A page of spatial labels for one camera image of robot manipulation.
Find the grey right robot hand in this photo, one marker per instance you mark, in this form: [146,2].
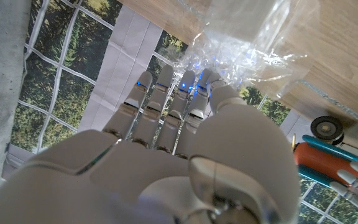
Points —
[166,177]

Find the clear plastic wrap sheet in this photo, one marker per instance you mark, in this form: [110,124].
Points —
[247,49]

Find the printed window forest backdrop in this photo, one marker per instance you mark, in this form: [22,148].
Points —
[79,62]

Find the teal and orange toy plane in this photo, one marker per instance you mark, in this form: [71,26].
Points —
[322,158]

